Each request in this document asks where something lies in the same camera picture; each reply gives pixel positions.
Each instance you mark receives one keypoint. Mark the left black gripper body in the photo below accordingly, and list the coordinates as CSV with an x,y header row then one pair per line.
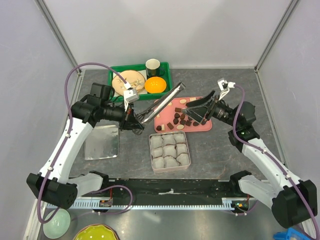
x,y
128,115

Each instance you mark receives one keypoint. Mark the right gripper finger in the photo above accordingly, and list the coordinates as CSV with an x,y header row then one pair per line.
x,y
198,114
201,101

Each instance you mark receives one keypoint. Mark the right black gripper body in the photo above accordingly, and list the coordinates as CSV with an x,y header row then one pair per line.
x,y
211,110

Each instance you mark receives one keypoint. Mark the metal serving tongs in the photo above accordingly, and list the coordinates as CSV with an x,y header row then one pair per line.
x,y
151,112

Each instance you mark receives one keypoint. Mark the pink plastic tray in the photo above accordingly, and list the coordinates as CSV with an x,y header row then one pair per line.
x,y
169,120

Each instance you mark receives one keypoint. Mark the pink chocolate tin box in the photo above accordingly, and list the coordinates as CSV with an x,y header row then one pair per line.
x,y
169,152

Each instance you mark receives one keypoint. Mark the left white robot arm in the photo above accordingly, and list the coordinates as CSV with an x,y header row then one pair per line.
x,y
52,184

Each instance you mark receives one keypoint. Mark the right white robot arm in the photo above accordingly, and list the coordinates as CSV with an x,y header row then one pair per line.
x,y
290,199

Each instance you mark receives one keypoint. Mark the silver tin lid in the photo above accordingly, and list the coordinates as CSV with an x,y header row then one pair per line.
x,y
102,143

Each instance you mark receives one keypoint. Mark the beige floral plate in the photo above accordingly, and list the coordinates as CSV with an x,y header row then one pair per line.
x,y
134,78

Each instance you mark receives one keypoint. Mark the orange bowl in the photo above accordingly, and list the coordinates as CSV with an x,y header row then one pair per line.
x,y
155,85

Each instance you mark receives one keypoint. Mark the green plastic crate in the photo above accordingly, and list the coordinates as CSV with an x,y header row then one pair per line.
x,y
141,68

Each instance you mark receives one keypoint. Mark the dark green mug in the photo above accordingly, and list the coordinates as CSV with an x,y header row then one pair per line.
x,y
153,68

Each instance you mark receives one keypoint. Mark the yellow bowl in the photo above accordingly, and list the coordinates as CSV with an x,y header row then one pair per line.
x,y
96,232

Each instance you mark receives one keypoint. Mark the pale green bowl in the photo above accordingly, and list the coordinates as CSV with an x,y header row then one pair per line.
x,y
58,225

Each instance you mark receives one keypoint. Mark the blue plastic object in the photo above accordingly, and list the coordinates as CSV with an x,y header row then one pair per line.
x,y
290,234

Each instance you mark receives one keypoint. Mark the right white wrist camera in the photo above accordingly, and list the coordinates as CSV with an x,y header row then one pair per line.
x,y
224,87

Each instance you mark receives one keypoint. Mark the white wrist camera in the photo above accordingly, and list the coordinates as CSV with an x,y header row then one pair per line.
x,y
130,95
224,87

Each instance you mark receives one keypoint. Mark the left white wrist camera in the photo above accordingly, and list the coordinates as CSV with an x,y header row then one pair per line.
x,y
130,95

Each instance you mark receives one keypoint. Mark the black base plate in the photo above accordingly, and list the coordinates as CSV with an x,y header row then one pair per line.
x,y
170,192

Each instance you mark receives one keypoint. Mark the light blue cable duct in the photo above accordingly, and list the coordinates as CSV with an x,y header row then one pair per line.
x,y
96,204

